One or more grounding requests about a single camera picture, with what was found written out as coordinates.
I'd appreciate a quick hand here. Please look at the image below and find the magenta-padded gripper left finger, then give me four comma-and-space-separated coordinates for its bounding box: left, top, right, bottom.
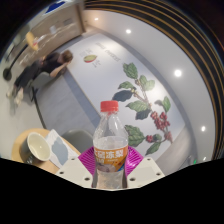
54, 146, 98, 189

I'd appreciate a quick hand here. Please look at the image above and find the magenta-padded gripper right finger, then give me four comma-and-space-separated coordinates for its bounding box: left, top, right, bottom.
125, 146, 166, 189

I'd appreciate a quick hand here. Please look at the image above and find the clear red-capped drink bottle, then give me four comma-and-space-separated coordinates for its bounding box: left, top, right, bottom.
92, 99, 130, 190

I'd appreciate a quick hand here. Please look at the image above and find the white and grey paper leaflet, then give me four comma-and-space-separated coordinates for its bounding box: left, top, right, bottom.
44, 129, 81, 169

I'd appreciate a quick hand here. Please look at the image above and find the dark cup with white inside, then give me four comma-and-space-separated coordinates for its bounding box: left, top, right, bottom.
20, 131, 52, 165

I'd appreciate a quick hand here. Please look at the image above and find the group of recessed ceiling lights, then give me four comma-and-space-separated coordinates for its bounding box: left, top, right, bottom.
93, 16, 208, 162

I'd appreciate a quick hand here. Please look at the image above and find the person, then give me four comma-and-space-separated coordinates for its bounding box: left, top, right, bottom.
5, 49, 74, 107

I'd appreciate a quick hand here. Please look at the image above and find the small round wooden side table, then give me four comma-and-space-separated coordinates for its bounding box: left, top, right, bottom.
2, 30, 46, 83

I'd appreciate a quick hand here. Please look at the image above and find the large coffee plant wall mural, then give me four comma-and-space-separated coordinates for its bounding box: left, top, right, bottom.
64, 32, 188, 166

